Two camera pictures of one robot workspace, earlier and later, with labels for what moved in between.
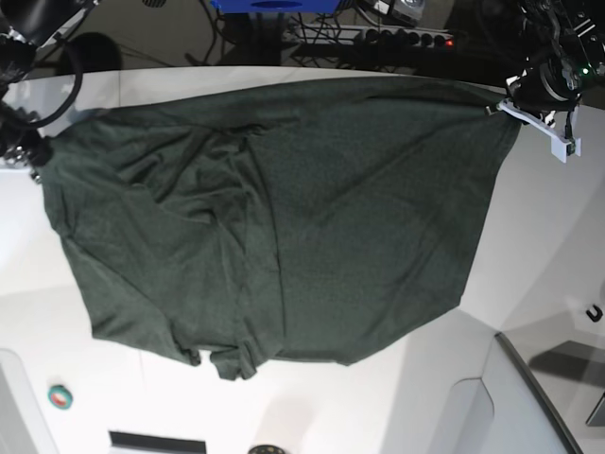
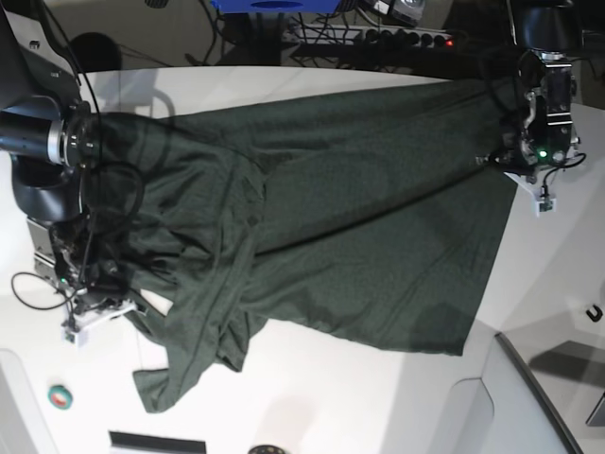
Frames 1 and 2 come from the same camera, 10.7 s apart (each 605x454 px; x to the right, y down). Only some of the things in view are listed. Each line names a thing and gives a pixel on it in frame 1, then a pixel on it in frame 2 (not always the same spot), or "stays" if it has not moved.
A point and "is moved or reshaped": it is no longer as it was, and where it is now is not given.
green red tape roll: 60,396 stays
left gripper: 29,150 → 104,290
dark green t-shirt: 306,221 is moved or reshaped
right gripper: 544,94 → 533,152
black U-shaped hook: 595,318 stays
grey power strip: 347,34 stays
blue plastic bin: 276,7 stays
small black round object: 267,449 stays
